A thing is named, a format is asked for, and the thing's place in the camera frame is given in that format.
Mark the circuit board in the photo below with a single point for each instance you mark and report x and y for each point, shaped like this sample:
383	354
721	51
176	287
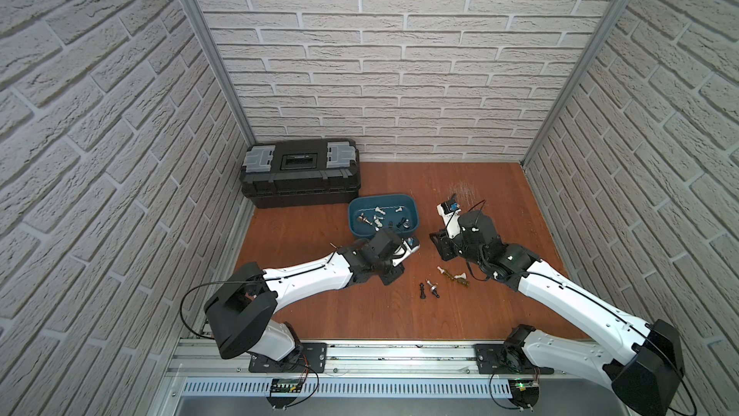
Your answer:
285	392
524	394

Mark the black plastic toolbox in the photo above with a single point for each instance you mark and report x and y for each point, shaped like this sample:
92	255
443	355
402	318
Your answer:
301	173

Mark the teal plastic storage tray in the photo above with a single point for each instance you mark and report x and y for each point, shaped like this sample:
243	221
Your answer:
396	212

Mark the aluminium mounting rail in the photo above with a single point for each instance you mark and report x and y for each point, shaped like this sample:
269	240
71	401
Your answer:
400	359

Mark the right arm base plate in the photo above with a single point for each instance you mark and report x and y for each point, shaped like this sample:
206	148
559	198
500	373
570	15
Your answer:
499	359

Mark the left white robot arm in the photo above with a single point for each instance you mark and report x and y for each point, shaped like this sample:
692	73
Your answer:
241	311

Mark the left circuit board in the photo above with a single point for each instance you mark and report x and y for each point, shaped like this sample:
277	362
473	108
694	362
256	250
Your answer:
285	392

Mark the right circuit board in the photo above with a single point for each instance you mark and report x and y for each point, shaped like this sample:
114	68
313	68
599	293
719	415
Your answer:
524	394

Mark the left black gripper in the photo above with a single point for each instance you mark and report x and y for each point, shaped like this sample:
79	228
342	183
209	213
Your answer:
395	260

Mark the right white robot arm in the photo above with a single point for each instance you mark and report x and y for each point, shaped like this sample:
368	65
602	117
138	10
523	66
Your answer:
639	361

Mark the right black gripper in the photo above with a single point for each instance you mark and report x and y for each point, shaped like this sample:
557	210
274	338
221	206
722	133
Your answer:
442	244

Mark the black silver chess piece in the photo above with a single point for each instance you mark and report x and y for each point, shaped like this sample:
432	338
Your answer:
433	289

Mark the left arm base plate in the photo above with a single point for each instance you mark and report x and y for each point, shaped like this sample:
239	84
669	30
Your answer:
306	357

